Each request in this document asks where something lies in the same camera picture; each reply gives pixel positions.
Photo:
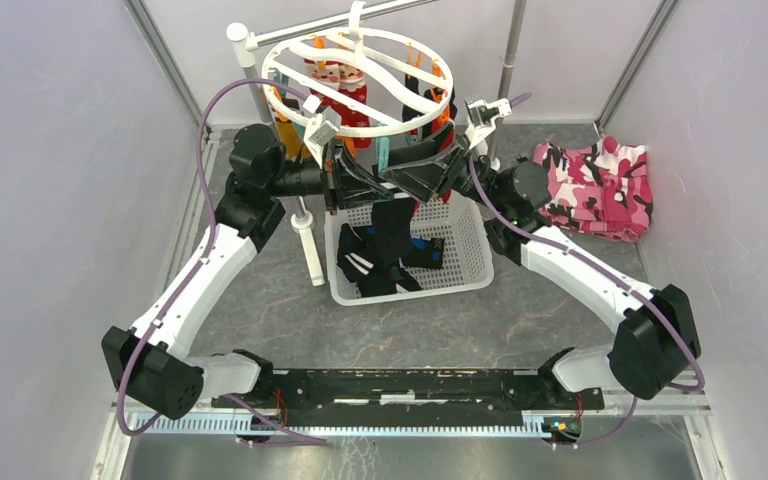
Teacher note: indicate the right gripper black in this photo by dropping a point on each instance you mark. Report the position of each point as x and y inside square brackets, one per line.
[426, 179]

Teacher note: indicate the white plastic perforated basket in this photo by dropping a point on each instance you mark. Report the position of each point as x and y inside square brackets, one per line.
[467, 255]

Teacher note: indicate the black sock white stripes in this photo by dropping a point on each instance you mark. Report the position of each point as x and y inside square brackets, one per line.
[391, 221]

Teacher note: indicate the mustard yellow striped sock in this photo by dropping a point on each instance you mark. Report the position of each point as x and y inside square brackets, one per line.
[288, 131]

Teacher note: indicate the red snowflake christmas sock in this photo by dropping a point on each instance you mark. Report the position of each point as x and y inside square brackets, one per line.
[346, 80]

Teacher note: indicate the pink camouflage garment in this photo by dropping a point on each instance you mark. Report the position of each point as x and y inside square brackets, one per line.
[602, 190]

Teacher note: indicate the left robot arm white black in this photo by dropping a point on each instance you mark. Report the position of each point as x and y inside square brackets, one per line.
[151, 361]

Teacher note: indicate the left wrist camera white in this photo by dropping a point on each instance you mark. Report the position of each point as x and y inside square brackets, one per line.
[321, 127]

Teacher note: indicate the white round sock hanger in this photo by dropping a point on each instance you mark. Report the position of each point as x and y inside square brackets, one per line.
[386, 82]

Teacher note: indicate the white metal drying rack stand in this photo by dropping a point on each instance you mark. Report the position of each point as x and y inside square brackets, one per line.
[393, 167]

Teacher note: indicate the black sock blue accents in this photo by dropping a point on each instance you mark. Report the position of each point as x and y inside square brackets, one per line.
[425, 253]

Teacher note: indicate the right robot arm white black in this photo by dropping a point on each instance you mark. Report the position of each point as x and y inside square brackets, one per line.
[655, 344]

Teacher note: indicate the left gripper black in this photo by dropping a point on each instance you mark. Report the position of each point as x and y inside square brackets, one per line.
[346, 185]

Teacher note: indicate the teal clothes peg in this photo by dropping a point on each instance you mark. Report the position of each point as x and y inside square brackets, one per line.
[382, 152]

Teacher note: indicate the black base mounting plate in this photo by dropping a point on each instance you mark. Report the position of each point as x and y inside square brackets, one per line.
[416, 398]

